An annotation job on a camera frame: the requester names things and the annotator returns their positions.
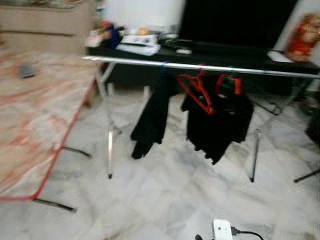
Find red clothes hanger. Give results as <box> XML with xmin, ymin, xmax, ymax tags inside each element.
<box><xmin>177</xmin><ymin>70</ymin><xmax>216</xmax><ymax>115</ymax></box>
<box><xmin>215</xmin><ymin>73</ymin><xmax>243</xmax><ymax>97</ymax></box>

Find green clothes hanger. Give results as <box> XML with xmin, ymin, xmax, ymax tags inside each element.
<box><xmin>226</xmin><ymin>75</ymin><xmax>237</xmax><ymax>95</ymax></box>

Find black t-shirt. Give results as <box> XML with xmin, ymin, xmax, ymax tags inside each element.
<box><xmin>181</xmin><ymin>87</ymin><xmax>254</xmax><ymax>165</ymax></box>

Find black bulky bag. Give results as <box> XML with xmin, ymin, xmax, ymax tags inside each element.
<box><xmin>305</xmin><ymin>91</ymin><xmax>320</xmax><ymax>146</ymax></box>

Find black metal folding stand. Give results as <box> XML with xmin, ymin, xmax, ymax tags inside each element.
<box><xmin>294</xmin><ymin>169</ymin><xmax>320</xmax><ymax>184</ymax></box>

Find white paper sheet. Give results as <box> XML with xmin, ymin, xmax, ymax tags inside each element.
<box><xmin>267</xmin><ymin>50</ymin><xmax>296</xmax><ymax>64</ymax></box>

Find red figurine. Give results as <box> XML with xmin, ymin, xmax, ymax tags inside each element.
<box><xmin>286</xmin><ymin>14</ymin><xmax>320</xmax><ymax>62</ymax></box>

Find black TV console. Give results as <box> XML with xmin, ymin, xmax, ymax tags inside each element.
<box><xmin>87</xmin><ymin>39</ymin><xmax>320</xmax><ymax>101</ymax></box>

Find black television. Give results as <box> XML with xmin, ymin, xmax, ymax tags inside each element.
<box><xmin>179</xmin><ymin>0</ymin><xmax>301</xmax><ymax>48</ymax></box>

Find long black garment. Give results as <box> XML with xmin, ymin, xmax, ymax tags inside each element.
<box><xmin>131</xmin><ymin>75</ymin><xmax>173</xmax><ymax>160</ymax></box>

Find silver metal clothes rack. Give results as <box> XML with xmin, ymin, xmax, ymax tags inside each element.
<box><xmin>81</xmin><ymin>55</ymin><xmax>320</xmax><ymax>183</ymax></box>

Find dark blue bottle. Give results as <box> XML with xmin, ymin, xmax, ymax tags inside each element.
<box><xmin>105</xmin><ymin>22</ymin><xmax>123</xmax><ymax>50</ymax></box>

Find pink tissue box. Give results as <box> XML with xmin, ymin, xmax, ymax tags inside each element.
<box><xmin>85</xmin><ymin>30</ymin><xmax>106</xmax><ymax>48</ymax></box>

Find marble top folding table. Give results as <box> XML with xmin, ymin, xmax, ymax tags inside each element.
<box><xmin>0</xmin><ymin>49</ymin><xmax>98</xmax><ymax>213</ymax></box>

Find small dark flat device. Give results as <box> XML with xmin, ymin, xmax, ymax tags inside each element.
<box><xmin>19</xmin><ymin>65</ymin><xmax>38</xmax><ymax>79</ymax></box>

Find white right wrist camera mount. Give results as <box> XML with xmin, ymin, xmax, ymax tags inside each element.
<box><xmin>211</xmin><ymin>218</ymin><xmax>233</xmax><ymax>240</ymax></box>

